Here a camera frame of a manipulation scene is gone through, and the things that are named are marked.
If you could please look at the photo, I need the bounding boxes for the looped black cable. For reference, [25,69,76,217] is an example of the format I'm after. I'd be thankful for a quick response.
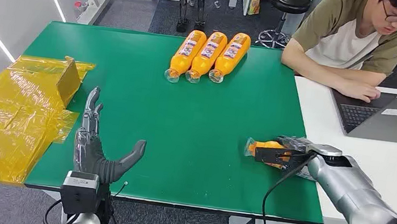
[42,198,81,224]

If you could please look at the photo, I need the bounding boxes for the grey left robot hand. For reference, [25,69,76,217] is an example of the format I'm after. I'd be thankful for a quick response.
[70,84,153,189]

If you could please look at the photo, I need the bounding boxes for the black round stool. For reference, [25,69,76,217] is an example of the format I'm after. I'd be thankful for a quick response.
[255,0,313,54]

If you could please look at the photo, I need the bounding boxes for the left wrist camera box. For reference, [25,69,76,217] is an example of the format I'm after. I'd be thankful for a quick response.
[57,169,102,219]

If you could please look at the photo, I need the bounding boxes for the dark grey laptop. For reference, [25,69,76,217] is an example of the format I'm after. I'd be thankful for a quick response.
[326,86,397,144]

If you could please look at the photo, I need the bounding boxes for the person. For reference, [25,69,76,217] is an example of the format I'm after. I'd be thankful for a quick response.
[276,0,397,107]

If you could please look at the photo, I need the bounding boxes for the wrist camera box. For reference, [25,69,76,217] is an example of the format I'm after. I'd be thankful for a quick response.
[305,141,344,159]
[57,169,102,219]

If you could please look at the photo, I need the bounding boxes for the small red fixture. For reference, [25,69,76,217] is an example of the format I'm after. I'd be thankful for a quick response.
[73,0,90,14]

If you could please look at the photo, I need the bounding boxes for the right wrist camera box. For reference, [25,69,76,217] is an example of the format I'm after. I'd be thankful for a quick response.
[305,141,344,159]

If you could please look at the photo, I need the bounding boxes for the green table mat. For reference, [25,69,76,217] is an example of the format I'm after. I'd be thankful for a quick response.
[7,18,345,224]

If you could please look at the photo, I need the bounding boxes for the thick black cable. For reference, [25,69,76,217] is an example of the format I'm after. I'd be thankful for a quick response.
[260,147,318,224]

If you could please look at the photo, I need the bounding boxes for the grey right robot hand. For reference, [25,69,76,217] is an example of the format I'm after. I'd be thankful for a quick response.
[252,132,319,175]

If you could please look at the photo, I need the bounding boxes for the orange bottle clear cap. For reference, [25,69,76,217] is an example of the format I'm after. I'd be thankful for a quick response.
[163,27,208,87]
[207,29,252,87]
[184,28,229,88]
[241,136,322,183]

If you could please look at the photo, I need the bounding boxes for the thin black cable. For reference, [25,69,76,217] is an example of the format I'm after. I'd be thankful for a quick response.
[105,180,129,224]

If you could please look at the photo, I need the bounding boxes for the white desk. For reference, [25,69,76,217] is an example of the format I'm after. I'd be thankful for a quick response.
[228,70,397,224]

